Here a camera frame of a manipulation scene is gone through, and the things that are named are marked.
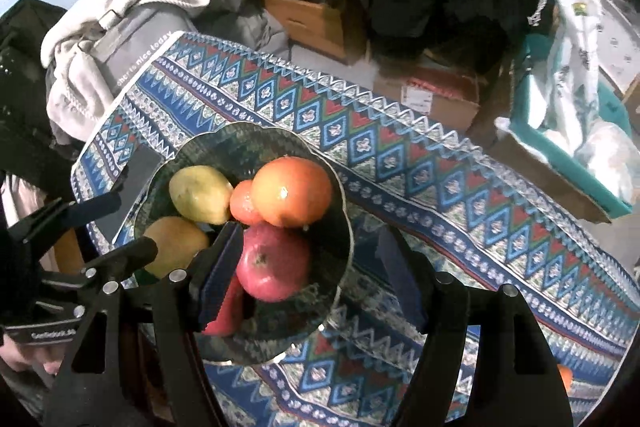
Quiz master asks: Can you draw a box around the black mesh bag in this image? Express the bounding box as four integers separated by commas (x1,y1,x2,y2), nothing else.
0,0,77,190

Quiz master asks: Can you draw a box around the red apple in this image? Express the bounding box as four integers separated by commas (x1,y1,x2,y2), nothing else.
202,276,246,338
235,223,312,303

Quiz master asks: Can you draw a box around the green glass bowl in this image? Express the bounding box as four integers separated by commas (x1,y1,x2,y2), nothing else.
133,122,355,366

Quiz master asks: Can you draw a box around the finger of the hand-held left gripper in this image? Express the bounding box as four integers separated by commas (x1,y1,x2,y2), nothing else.
9,191,124,244
41,236,159,294

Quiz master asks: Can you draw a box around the small orange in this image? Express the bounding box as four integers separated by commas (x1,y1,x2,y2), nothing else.
229,180,266,226

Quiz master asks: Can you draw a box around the grey printed bag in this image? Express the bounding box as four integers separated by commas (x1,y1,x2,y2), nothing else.
92,4,177,100

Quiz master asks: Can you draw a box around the white printed plastic bag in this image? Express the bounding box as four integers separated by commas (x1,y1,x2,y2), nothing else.
529,0,612,160

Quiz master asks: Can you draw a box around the person's left hand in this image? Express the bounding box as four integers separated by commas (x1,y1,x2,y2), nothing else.
0,338,69,376

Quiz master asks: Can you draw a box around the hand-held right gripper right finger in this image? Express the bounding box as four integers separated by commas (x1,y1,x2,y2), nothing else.
375,226,574,427

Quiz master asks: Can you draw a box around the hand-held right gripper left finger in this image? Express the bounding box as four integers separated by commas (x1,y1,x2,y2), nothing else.
42,222,246,427

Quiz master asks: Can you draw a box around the labelled flat cardboard box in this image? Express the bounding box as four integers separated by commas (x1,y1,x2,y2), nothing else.
372,66,482,134

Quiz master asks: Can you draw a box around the white plastic basket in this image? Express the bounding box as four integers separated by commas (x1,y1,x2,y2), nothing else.
596,0,640,94

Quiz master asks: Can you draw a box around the black flat device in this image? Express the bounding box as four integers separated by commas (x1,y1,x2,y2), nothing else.
97,145,164,244

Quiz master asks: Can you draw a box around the clear plastic bag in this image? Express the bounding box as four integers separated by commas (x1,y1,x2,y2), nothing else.
574,121,640,204

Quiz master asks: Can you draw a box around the blue patterned tablecloth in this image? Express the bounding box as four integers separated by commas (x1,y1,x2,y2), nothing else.
70,30,640,427

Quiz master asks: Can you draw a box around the teal cardboard box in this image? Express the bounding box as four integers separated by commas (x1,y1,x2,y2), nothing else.
494,31,637,219

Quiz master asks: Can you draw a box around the white hooded sweatshirt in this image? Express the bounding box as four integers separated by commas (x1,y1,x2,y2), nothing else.
41,0,187,142

